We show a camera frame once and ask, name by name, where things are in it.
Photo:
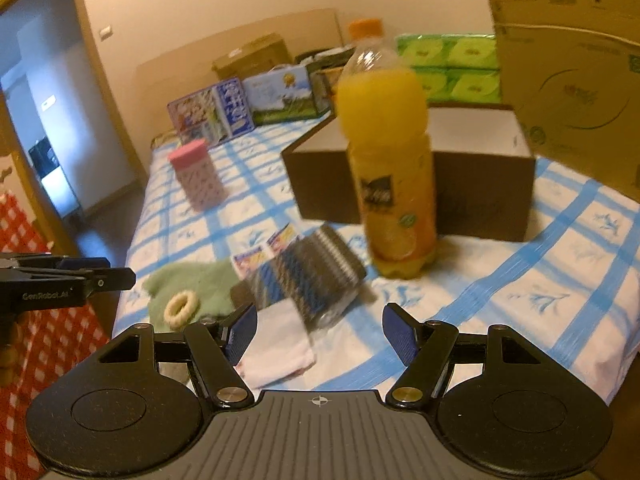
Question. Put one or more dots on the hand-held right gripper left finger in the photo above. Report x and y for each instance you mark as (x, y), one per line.
(242, 331)

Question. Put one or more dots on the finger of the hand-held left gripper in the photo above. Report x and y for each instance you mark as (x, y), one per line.
(80, 262)
(112, 279)

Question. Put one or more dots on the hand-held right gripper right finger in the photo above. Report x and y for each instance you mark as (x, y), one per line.
(400, 332)

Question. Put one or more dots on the white cloth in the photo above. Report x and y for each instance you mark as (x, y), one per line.
(280, 347)

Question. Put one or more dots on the green fluffy cloth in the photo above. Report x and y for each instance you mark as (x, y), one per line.
(200, 280)

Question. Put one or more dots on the packaged striped socks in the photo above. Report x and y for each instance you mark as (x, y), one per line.
(312, 270)

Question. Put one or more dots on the brown cardboard box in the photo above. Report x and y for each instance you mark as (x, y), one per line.
(320, 180)

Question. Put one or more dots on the red checked bag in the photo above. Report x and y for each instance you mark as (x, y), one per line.
(50, 355)

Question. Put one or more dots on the blue checked bedsheet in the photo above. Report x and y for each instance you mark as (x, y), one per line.
(500, 285)

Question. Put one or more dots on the pink patterned canister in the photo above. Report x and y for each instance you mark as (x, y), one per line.
(197, 180)

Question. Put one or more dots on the blue printed carton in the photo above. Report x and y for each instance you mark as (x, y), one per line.
(205, 110)

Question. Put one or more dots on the orange juice bottle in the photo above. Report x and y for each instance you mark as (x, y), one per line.
(385, 125)

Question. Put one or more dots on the wooden headboard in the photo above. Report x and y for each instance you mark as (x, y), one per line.
(190, 55)

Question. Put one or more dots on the green landscape printed box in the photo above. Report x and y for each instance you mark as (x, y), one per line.
(280, 95)

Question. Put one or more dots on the dark printed box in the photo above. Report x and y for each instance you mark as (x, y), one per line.
(325, 80)

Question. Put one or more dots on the small tan cardboard box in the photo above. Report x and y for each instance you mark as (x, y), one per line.
(255, 55)

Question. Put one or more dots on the green tissue pack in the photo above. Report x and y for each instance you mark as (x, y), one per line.
(450, 67)

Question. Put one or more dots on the large tan cardboard box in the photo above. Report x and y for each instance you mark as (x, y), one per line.
(570, 75)

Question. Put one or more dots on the white wall switch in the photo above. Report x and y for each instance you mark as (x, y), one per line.
(105, 31)

